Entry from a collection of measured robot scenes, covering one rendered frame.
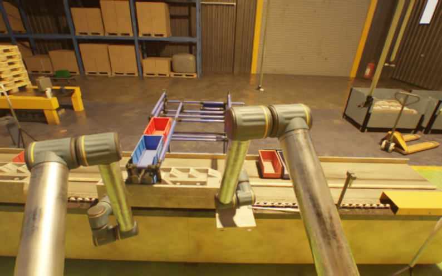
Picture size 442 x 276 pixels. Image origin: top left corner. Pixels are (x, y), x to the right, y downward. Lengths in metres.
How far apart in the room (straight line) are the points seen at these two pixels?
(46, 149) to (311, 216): 1.11
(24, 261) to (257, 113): 0.95
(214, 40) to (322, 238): 11.22
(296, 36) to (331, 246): 11.65
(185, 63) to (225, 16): 3.00
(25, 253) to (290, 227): 1.79
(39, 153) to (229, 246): 1.69
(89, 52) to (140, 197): 10.29
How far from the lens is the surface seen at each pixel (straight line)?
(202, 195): 1.82
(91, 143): 1.15
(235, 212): 1.89
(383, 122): 6.34
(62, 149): 1.17
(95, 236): 1.71
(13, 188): 2.45
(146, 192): 1.90
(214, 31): 11.72
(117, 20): 11.11
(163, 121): 2.13
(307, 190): 0.91
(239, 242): 2.22
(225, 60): 11.86
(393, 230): 2.62
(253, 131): 0.91
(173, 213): 1.97
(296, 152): 0.94
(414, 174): 3.28
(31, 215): 1.06
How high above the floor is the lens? 2.15
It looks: 27 degrees down
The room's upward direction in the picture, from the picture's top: 2 degrees clockwise
